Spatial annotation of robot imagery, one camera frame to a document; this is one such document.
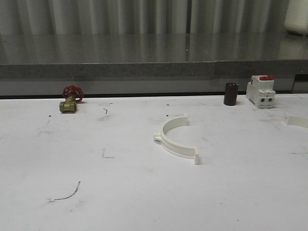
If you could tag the white circuit breaker red switch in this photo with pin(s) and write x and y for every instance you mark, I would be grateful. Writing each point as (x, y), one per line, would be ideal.
(260, 91)

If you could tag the dark brown cylinder coupling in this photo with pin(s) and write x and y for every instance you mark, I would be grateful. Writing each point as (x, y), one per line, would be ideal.
(231, 92)

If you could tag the brass valve red handwheel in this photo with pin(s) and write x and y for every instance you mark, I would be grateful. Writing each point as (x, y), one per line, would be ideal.
(72, 95)

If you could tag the grey stone countertop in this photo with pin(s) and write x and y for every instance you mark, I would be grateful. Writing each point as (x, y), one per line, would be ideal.
(163, 64)

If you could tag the white container in background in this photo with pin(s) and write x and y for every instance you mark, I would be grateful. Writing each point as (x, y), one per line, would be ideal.
(296, 19)

